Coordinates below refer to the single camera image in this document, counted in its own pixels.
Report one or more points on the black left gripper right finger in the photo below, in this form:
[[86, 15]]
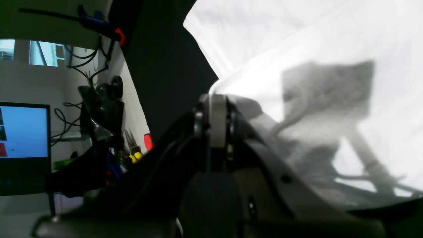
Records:
[[222, 120]]

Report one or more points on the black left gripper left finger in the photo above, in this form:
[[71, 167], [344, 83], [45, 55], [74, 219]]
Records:
[[201, 133]]

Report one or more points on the white printed t-shirt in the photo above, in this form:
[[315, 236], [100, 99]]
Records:
[[334, 87]]

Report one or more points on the black tablecloth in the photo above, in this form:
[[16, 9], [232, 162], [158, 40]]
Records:
[[168, 69]]

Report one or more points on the blue clamp top left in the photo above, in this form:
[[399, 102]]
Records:
[[98, 24]]

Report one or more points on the computer monitor blue screen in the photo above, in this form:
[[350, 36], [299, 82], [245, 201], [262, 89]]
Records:
[[25, 148]]

